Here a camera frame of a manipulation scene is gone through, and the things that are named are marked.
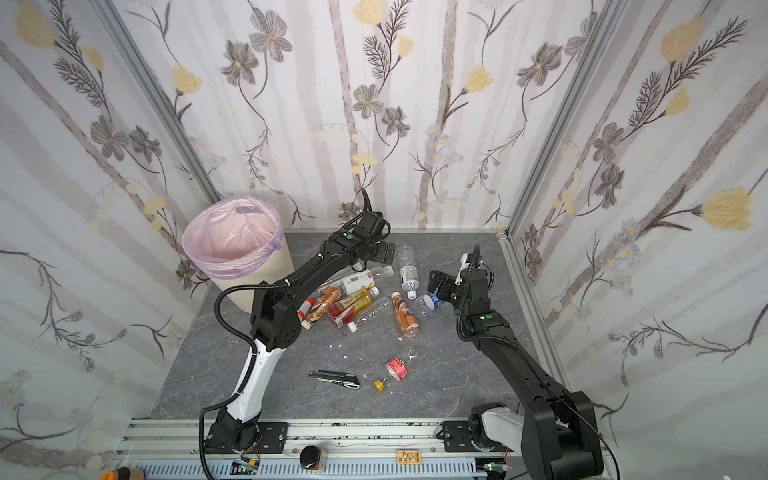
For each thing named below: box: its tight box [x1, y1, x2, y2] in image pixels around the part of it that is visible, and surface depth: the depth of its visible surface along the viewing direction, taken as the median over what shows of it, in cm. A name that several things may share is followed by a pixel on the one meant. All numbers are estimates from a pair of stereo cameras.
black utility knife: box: [308, 369, 361, 390], surface depth 86 cm
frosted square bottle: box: [371, 265, 394, 278], surface depth 106 cm
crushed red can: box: [386, 357, 409, 381], surface depth 82 cm
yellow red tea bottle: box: [327, 283, 380, 329], surface depth 95 cm
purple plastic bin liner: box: [182, 196, 284, 279], surface depth 90 cm
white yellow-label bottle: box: [342, 270, 380, 297], surface depth 100 cm
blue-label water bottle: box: [423, 289, 445, 310], surface depth 97 cm
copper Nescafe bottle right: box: [391, 291, 420, 338], surface depth 94 cm
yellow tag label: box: [396, 450, 423, 465], surface depth 72 cm
